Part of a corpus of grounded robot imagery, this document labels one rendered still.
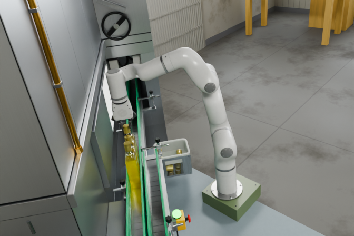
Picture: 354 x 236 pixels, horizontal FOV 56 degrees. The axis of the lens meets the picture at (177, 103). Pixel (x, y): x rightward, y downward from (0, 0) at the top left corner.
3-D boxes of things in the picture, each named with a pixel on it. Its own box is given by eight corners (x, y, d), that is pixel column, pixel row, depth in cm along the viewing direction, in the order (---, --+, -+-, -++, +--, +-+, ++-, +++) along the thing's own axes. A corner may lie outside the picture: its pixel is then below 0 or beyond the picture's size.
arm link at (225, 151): (233, 157, 196) (231, 123, 184) (239, 178, 180) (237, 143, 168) (213, 159, 196) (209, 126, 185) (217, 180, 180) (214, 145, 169)
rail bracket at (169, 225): (168, 235, 150) (164, 214, 144) (184, 232, 151) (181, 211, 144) (169, 242, 147) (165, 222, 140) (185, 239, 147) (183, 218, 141)
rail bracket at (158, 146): (142, 157, 201) (139, 140, 195) (169, 152, 202) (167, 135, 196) (142, 159, 198) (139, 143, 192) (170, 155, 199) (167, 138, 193)
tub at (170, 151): (155, 153, 224) (153, 143, 220) (187, 147, 225) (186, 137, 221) (156, 169, 209) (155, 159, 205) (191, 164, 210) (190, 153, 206)
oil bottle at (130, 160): (131, 182, 183) (124, 151, 173) (141, 179, 184) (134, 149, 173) (131, 188, 178) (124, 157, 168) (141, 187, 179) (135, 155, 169)
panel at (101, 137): (111, 104, 245) (101, 61, 229) (115, 102, 246) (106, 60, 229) (104, 188, 167) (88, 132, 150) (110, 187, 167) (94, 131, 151)
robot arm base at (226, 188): (221, 174, 211) (219, 151, 203) (248, 185, 200) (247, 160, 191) (205, 193, 199) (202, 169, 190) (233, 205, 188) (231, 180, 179)
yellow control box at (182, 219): (171, 222, 172) (169, 211, 169) (185, 219, 173) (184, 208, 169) (173, 232, 166) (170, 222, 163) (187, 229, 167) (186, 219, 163)
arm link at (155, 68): (161, 47, 168) (108, 70, 173) (161, 59, 154) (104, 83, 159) (168, 62, 172) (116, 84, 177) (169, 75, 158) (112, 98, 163)
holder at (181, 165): (148, 164, 228) (145, 146, 220) (188, 157, 229) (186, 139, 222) (150, 180, 213) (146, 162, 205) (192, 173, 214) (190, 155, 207)
